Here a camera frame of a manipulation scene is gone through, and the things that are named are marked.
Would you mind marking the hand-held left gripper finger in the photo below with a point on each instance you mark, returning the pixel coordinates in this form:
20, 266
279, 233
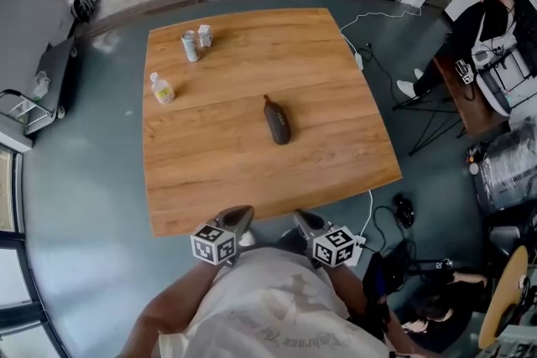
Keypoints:
248, 222
228, 213

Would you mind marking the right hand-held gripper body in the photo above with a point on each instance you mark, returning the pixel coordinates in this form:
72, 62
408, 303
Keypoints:
333, 247

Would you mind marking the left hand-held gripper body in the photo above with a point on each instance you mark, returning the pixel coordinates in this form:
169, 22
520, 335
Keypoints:
212, 243

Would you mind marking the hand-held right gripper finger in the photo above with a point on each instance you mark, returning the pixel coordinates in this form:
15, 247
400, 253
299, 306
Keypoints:
302, 230
314, 220

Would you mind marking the dark brown zipper pouch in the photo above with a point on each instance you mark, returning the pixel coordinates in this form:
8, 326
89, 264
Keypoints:
277, 121

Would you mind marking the person's left forearm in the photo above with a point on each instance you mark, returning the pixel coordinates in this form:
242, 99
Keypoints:
168, 306

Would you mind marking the person's right forearm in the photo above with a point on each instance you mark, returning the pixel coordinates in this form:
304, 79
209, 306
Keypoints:
356, 293

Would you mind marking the person's white shoe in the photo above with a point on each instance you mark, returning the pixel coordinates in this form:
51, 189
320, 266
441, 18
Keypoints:
248, 238

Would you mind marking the white power adapter block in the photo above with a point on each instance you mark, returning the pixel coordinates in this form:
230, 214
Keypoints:
358, 251

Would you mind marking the person's white printed t-shirt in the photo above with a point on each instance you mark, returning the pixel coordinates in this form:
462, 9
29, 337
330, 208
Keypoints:
268, 306

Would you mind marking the clear bottle with yellow label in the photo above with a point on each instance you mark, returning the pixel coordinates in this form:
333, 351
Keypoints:
163, 91

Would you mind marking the white power strip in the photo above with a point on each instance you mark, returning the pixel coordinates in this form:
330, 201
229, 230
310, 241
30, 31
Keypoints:
359, 60

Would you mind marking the pale green drink can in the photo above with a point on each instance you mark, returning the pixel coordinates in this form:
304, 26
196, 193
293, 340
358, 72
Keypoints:
191, 48

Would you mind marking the round yellow wooden board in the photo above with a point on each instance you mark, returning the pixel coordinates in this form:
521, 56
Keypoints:
503, 297

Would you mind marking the plastic wrapped grey equipment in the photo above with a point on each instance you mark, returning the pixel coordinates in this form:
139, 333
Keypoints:
507, 167

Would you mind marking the brown wooden side table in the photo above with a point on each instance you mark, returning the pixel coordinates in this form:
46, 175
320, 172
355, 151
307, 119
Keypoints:
478, 109

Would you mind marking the black framed window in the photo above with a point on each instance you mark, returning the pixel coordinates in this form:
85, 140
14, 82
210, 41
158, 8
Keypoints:
6, 188

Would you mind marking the grey platform trolley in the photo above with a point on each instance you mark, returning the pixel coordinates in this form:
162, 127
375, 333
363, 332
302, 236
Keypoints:
56, 71

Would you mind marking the clear plastic bag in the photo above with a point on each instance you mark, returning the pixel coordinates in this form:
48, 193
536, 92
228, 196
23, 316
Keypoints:
40, 86

